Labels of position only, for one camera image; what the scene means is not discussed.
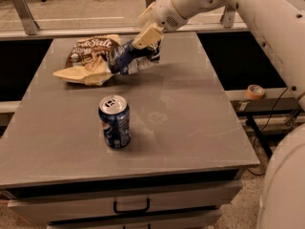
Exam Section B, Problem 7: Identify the brown chip bag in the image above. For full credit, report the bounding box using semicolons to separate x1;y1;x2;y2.
53;34;121;86

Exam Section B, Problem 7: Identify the grey drawer cabinet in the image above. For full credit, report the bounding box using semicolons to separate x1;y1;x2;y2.
0;32;258;229

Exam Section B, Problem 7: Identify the black table leg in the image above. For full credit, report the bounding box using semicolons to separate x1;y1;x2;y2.
246;114;273;158

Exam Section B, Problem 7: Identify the orange tape roll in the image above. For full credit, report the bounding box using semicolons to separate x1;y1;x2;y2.
246;84;265;100

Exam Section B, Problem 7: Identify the blue chip bag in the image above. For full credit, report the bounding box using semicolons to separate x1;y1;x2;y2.
107;41;161;75

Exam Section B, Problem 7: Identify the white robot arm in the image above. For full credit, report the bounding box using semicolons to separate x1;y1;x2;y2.
132;0;305;229

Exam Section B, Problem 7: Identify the left metal railing post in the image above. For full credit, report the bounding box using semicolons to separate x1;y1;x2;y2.
11;0;39;35

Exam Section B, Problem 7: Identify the right metal railing post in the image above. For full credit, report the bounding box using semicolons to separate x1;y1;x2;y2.
220;5;235;29

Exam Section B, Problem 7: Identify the black floor cable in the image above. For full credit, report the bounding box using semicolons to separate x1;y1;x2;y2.
247;87;290;177

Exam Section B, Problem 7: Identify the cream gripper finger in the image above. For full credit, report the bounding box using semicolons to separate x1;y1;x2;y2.
137;3;154;27
132;23;164;50

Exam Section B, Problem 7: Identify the black drawer handle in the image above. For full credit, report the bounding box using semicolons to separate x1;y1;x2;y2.
122;223;151;229
112;198;151;215

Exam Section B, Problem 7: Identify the lower black drawer handle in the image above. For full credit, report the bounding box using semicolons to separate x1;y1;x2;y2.
122;223;151;229

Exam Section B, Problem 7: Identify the blue soda can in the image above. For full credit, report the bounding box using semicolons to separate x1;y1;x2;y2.
98;94;131;149

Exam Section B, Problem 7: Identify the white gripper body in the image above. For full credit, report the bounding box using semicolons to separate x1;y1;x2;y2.
152;0;188;31

